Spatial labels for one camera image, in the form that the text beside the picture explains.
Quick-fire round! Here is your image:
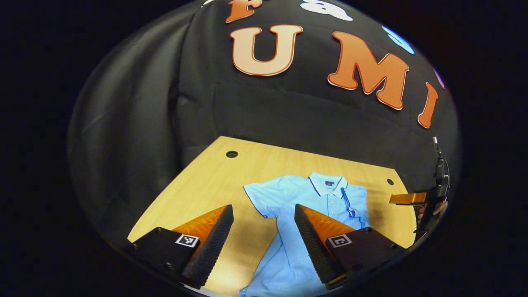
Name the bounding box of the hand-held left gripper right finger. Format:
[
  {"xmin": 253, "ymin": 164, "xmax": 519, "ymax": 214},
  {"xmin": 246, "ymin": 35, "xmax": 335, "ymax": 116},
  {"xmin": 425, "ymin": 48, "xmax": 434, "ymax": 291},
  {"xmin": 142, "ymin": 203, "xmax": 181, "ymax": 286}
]
[{"xmin": 294, "ymin": 203, "xmax": 410, "ymax": 292}]

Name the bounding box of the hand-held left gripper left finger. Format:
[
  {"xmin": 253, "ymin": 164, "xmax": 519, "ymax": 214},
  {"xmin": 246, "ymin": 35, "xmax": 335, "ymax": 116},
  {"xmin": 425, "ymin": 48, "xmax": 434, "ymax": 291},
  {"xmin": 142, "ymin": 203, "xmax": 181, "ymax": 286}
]
[{"xmin": 123, "ymin": 204, "xmax": 235, "ymax": 290}]

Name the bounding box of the light blue T-shirt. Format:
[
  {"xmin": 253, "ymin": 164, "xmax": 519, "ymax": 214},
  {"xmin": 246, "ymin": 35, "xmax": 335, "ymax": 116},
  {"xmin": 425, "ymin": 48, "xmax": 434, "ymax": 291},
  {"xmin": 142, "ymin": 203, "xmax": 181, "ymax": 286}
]
[{"xmin": 239, "ymin": 172, "xmax": 370, "ymax": 297}]

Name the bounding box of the black backdrop cloth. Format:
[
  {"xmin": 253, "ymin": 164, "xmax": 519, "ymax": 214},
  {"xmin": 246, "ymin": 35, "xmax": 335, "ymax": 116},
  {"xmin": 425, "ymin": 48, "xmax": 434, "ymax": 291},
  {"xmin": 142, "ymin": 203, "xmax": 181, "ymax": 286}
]
[{"xmin": 68, "ymin": 0, "xmax": 460, "ymax": 248}]

